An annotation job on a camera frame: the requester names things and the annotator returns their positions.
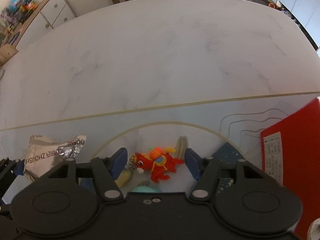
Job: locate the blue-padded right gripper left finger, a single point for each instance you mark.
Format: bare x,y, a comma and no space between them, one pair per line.
105,171

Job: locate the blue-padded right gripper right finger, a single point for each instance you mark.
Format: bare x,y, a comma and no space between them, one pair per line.
206,172

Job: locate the silver foil snack packet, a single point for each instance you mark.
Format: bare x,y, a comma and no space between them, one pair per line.
44,153

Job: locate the red plush horse keychain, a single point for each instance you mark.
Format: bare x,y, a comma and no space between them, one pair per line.
158,162

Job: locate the red and white cardboard box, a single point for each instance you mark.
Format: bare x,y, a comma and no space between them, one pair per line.
291,152

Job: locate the white drawer cabinet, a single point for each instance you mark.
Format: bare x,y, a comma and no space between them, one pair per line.
48,15

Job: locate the blue toy globe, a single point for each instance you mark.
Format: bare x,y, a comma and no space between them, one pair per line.
16,4

